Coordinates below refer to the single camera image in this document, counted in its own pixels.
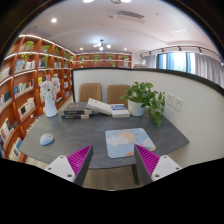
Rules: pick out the white wall socket left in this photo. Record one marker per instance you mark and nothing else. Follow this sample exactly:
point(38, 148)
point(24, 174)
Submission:
point(169, 99)

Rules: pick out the white blue flat book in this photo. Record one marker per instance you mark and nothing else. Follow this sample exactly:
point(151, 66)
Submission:
point(119, 111)

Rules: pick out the dark top book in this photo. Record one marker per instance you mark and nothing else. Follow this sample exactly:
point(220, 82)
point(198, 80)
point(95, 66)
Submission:
point(77, 108)

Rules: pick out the white wall socket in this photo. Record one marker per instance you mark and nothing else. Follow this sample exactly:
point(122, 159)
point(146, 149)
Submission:
point(169, 99)
point(177, 104)

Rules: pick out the dark bottom book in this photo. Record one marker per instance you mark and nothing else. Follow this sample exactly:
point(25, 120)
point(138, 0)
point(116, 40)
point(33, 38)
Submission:
point(75, 116)

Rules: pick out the tan chair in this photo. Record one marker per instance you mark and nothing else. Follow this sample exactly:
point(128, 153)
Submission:
point(90, 90)
point(114, 93)

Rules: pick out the orange wooden bookshelf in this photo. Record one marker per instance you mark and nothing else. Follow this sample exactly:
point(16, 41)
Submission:
point(25, 66)

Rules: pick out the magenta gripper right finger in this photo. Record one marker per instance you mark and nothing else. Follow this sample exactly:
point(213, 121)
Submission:
point(152, 166)

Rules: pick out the right tan chair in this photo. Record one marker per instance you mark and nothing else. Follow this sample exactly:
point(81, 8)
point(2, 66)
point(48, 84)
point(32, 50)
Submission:
point(114, 93)

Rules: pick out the dark book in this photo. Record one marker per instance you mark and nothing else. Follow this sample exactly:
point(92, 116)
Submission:
point(75, 116)
point(77, 108)

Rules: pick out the green plant in white pot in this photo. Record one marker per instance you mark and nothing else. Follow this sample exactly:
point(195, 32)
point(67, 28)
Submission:
point(143, 93)

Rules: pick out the pastel cloud mouse pad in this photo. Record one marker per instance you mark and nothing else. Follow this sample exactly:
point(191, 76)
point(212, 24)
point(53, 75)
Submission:
point(120, 143)

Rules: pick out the white leaning book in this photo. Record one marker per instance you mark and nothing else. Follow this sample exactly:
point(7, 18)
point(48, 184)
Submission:
point(99, 106)

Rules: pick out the ceiling chandelier lamp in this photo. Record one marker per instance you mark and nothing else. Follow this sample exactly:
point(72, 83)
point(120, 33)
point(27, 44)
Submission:
point(101, 45)

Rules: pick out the white vase with flowers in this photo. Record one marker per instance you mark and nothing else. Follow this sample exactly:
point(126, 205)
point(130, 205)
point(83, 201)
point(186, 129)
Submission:
point(49, 89)

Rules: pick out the white wall socket right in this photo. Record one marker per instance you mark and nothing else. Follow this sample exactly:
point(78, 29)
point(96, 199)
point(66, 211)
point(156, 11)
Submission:
point(177, 104)

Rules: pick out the light blue computer mouse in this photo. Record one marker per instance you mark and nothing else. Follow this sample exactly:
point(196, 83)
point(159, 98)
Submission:
point(46, 139)

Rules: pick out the left tan chair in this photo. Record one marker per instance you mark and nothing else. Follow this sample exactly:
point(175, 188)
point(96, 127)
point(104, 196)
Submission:
point(90, 90)

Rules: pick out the ceiling air conditioner vent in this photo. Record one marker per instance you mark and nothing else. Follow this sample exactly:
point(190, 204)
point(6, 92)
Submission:
point(130, 14)

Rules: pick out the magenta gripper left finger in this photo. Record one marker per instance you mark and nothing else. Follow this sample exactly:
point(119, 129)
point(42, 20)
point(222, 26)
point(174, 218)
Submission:
point(73, 167)

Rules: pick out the grey curtain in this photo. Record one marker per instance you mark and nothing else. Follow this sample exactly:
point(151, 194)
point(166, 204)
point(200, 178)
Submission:
point(209, 68)

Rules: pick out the grey desk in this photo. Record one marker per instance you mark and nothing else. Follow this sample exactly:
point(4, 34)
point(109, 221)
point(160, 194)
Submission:
point(71, 135)

